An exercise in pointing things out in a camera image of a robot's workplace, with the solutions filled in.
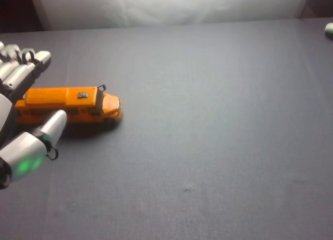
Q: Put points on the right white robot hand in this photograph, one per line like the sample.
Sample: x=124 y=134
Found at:
x=330 y=29

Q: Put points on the yellow toy school bus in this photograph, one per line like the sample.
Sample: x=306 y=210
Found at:
x=78 y=99

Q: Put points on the grey table cloth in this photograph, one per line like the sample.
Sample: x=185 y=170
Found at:
x=208 y=146

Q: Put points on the white sheet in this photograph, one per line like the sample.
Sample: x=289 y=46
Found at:
x=156 y=5

